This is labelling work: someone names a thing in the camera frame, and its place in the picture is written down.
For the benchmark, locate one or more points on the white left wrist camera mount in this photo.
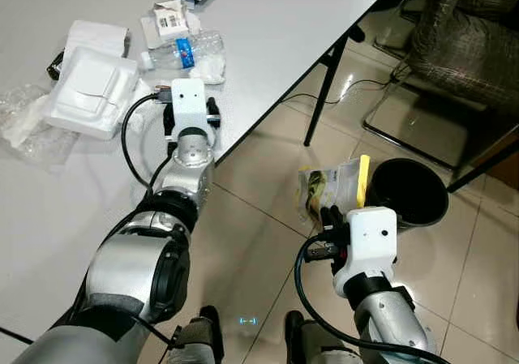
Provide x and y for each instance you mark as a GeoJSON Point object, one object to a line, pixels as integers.
{"type": "Point", "coordinates": [190, 104]}

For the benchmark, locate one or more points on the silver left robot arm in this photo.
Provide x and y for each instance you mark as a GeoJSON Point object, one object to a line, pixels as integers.
{"type": "Point", "coordinates": [142, 267]}

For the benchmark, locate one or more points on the white crumpled tissue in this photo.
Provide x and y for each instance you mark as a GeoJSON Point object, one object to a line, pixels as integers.
{"type": "Point", "coordinates": [209, 70]}

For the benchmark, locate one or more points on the white foam clamshell container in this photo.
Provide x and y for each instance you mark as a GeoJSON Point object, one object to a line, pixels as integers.
{"type": "Point", "coordinates": [89, 92]}

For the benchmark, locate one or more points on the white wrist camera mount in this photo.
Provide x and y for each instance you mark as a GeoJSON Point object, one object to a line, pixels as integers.
{"type": "Point", "coordinates": [190, 104]}
{"type": "Point", "coordinates": [369, 242]}

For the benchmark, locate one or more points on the clear crumpled plastic bag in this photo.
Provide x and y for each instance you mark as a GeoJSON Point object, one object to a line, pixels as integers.
{"type": "Point", "coordinates": [32, 129]}

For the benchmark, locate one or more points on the black metal table leg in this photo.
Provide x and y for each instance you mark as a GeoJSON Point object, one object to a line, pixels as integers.
{"type": "Point", "coordinates": [324, 92]}

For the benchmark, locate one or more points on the torn white printed carton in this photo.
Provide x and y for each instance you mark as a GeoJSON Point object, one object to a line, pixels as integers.
{"type": "Point", "coordinates": [170, 19]}

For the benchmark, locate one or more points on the robot leg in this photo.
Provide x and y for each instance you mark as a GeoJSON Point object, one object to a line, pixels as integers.
{"type": "Point", "coordinates": [199, 336]}
{"type": "Point", "coordinates": [312, 344]}

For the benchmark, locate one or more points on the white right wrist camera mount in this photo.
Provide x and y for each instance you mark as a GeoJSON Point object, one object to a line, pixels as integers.
{"type": "Point", "coordinates": [369, 242]}

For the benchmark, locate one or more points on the dark wooden furniture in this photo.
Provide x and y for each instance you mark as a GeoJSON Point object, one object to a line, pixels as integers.
{"type": "Point", "coordinates": [486, 160]}

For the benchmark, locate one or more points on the robot left leg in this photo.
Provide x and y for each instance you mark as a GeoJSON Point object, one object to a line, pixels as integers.
{"type": "Point", "coordinates": [199, 336]}

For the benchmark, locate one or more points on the yellow white snack bag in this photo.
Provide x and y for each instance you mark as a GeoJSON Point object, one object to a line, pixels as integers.
{"type": "Point", "coordinates": [332, 187]}

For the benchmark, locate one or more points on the black rubbish bin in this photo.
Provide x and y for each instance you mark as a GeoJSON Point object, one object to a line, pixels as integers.
{"type": "Point", "coordinates": [409, 194]}

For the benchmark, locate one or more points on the robot right leg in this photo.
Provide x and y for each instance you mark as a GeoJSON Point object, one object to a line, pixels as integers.
{"type": "Point", "coordinates": [312, 344]}

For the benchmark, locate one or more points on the clear plastic water bottle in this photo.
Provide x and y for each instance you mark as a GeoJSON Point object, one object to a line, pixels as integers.
{"type": "Point", "coordinates": [182, 50]}

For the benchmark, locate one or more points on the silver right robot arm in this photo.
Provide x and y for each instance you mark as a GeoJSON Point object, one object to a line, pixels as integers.
{"type": "Point", "coordinates": [389, 323]}

